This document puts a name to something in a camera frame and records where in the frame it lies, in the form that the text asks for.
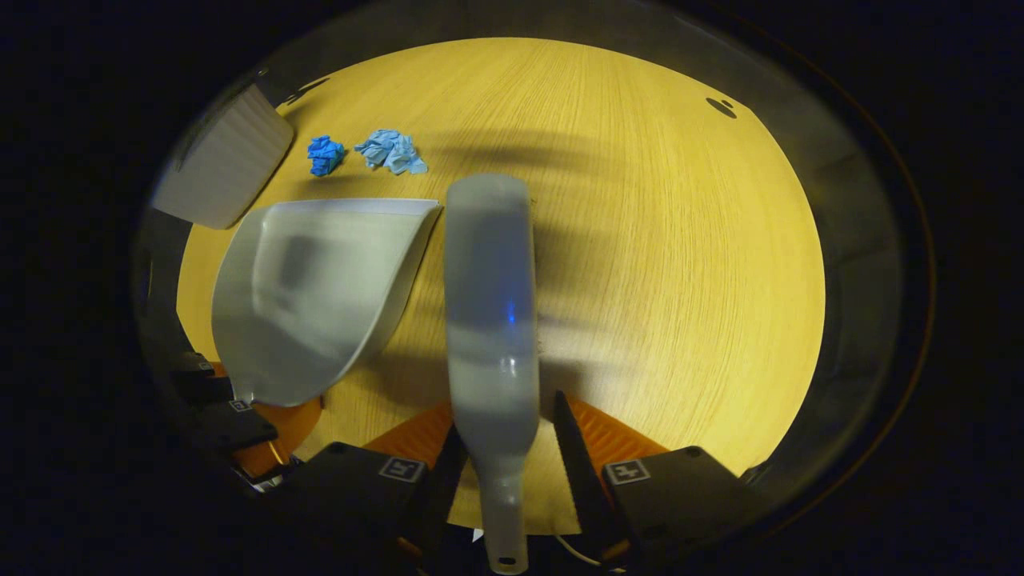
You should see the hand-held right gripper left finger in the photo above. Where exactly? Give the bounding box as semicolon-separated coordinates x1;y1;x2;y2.
284;398;470;576

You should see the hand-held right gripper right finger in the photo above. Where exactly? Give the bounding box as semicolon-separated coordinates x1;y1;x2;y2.
554;390;765;573

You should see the white dustpan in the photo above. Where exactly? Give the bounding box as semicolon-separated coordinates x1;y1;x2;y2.
211;198;442;407

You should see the small white broom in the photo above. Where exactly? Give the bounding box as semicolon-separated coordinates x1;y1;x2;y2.
444;174;541;575

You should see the white garbage bin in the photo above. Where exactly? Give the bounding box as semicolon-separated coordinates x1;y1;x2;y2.
150;82;295;230

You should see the dark blue trash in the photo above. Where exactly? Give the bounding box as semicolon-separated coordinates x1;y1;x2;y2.
307;134;346;177

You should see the light blue trash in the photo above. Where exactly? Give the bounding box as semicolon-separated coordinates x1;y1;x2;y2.
354;129;429;176

